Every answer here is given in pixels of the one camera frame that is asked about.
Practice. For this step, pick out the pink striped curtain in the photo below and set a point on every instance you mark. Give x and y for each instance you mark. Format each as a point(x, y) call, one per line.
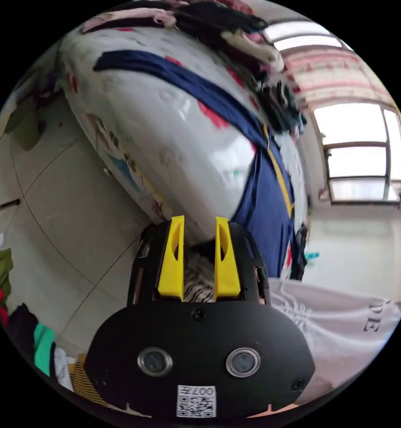
point(334, 77)

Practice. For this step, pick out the pile of clothes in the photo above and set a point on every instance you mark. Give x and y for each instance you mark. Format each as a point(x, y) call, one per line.
point(23, 327)
point(240, 36)

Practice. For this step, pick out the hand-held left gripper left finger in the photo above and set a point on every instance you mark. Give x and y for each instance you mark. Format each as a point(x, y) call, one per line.
point(169, 274)

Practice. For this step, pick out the window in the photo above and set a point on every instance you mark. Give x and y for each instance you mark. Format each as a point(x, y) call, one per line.
point(304, 35)
point(357, 160)

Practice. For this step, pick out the person's body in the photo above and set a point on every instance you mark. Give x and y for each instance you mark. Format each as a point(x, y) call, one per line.
point(334, 327)

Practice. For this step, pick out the dark blue long sleeve shirt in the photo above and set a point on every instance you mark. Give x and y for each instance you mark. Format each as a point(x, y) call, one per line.
point(267, 207)

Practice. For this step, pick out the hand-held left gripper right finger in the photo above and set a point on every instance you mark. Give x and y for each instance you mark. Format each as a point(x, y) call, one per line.
point(227, 274)

